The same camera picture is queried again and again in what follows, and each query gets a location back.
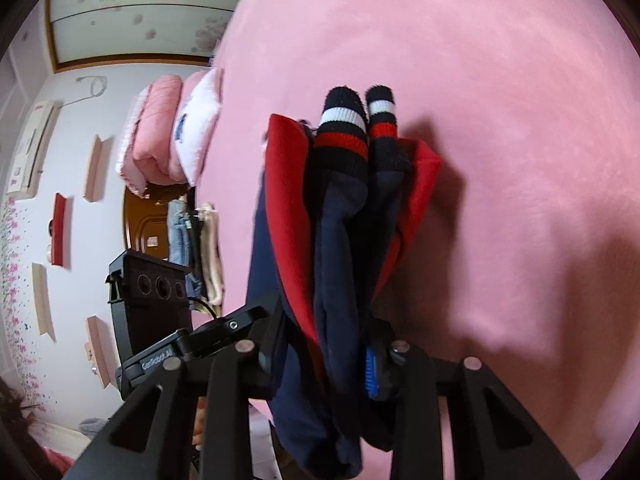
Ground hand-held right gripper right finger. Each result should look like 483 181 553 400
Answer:
362 319 581 480

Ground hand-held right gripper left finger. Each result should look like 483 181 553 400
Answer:
70 332 288 480

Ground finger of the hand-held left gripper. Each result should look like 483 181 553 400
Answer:
177 305 283 358

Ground navy and red varsity jacket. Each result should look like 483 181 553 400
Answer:
247 85 443 478

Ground person's left hand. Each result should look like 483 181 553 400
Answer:
191 394 208 453

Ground folded cream garment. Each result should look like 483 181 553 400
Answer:
197 202 226 306

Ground folded blue jeans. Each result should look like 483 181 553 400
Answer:
167 200 203 296

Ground folded pink quilt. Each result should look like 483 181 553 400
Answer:
115 74 201 198

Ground white printed pillow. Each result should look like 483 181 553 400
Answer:
170 67 226 186

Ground white air conditioner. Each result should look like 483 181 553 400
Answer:
5 101 63 198

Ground floral wardrobe doors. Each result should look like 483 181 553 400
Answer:
45 0 261 71

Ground bed with pink blanket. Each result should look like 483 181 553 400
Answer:
190 0 640 480

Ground black cable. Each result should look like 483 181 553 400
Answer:
187 296 222 321

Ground pink wall shelf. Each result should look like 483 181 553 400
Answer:
82 135 117 204
84 315 121 389

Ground cream wall shelf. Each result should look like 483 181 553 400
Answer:
31 262 57 342

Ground red wall shelf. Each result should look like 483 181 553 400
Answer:
49 192 74 268

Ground pink floral wall decal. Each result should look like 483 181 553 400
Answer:
0 197 46 411

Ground white wall cable loop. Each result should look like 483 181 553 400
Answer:
75 75 109 103

